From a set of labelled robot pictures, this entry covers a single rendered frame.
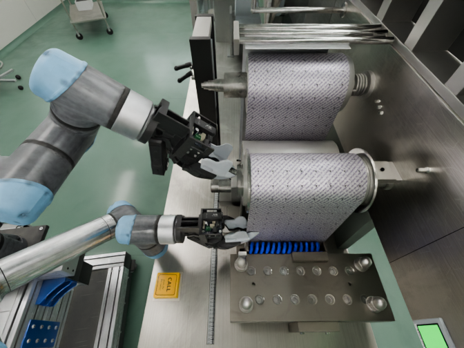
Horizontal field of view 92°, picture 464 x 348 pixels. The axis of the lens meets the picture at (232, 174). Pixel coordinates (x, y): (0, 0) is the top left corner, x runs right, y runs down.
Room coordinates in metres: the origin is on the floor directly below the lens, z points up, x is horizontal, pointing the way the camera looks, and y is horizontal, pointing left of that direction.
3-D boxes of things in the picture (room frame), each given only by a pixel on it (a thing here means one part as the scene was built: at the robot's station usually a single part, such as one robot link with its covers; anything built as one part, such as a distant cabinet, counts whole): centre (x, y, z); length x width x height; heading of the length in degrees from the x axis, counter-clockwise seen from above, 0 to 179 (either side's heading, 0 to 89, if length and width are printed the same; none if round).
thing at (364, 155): (0.29, -0.29, 1.25); 0.15 x 0.01 x 0.15; 0
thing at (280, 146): (0.41, -0.16, 1.17); 0.26 x 0.12 x 0.12; 90
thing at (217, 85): (0.54, 0.05, 1.33); 0.06 x 0.03 x 0.03; 90
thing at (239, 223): (0.25, -0.03, 1.12); 0.09 x 0.03 x 0.06; 91
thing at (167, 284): (0.13, 0.20, 0.91); 0.07 x 0.07 x 0.02; 0
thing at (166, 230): (0.24, 0.16, 1.11); 0.08 x 0.05 x 0.08; 0
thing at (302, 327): (0.02, -0.21, 0.96); 0.10 x 0.03 x 0.11; 90
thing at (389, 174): (0.29, -0.33, 1.28); 0.06 x 0.05 x 0.02; 90
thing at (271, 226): (0.23, -0.16, 1.12); 0.23 x 0.01 x 0.18; 90
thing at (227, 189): (0.33, 0.01, 1.05); 0.06 x 0.05 x 0.31; 90
